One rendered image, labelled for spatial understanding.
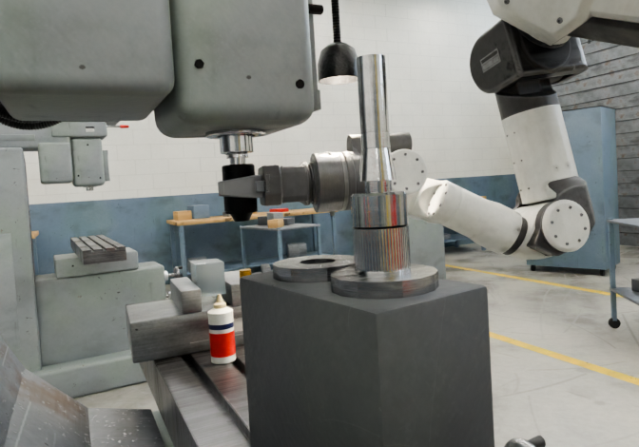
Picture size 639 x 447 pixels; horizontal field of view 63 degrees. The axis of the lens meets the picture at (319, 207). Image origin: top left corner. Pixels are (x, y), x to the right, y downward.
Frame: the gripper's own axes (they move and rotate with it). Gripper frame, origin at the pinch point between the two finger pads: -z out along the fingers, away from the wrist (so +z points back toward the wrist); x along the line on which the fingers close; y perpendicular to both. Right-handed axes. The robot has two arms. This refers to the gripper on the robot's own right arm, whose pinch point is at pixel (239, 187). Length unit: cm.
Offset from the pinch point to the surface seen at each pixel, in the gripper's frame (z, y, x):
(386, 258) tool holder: 10.0, 6.6, 36.1
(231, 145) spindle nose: -0.7, -6.0, 2.3
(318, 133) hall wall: 149, -81, -713
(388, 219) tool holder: 10.3, 3.5, 36.2
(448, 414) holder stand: 13.2, 18.4, 39.1
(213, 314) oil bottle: -5.2, 19.7, -7.7
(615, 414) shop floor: 181, 123, -147
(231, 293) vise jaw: -2.1, 18.4, -16.8
